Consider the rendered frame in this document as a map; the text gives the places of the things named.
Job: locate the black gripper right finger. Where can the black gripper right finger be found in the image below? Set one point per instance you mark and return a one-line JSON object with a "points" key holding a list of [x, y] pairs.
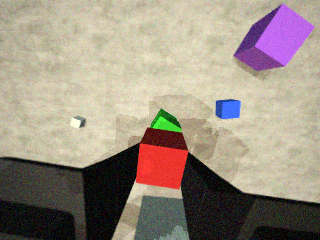
{"points": [[216, 210]]}

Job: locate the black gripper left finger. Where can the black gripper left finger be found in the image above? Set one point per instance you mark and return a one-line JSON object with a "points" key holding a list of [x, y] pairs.
{"points": [[95, 195]]}

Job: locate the small blue block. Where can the small blue block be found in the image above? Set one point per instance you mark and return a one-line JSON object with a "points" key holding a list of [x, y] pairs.
{"points": [[227, 109]]}

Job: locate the red block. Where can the red block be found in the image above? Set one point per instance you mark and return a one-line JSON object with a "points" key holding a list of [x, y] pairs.
{"points": [[162, 158]]}

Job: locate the purple block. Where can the purple block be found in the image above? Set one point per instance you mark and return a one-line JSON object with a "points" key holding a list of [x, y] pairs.
{"points": [[273, 40]]}

